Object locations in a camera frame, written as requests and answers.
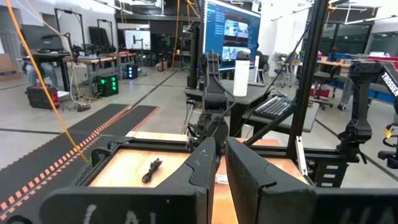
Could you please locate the black office chair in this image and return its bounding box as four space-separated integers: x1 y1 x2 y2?
310 63 342 111

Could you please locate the black computer with blue lights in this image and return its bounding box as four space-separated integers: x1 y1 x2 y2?
126 63 139 80

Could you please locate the yellow cable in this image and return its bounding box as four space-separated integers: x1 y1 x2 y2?
4 0 90 164

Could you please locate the black orange-striped floor mat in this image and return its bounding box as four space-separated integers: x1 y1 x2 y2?
0 105 160 224
0 103 132 212

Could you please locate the white metal bracket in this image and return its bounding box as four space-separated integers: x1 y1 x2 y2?
294 135 309 177

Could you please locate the black aluminium table frame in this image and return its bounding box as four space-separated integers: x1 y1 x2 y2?
73 0 361 190

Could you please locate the black and red case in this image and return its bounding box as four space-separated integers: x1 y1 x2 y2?
25 84 60 110

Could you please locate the black keyboard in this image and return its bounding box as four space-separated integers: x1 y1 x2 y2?
252 95 294 120

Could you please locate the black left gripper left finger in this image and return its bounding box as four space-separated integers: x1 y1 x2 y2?
154 136 218 224

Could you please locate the person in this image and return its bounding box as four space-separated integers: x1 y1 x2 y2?
20 43 60 88

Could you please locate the dark grey desk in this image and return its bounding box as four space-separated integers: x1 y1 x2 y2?
183 79 321 138

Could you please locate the wooden work table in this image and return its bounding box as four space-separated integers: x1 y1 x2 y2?
63 52 137 94

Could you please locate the white water bottle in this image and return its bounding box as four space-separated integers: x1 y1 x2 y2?
233 49 252 98

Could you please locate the black computer with green lights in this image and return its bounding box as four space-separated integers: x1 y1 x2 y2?
96 73 119 98

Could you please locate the computer monitor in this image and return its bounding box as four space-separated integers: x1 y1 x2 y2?
203 0 262 72

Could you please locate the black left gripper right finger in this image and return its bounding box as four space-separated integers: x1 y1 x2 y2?
224 136 318 224

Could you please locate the black USB-C cable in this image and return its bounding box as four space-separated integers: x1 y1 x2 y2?
141 157 164 184

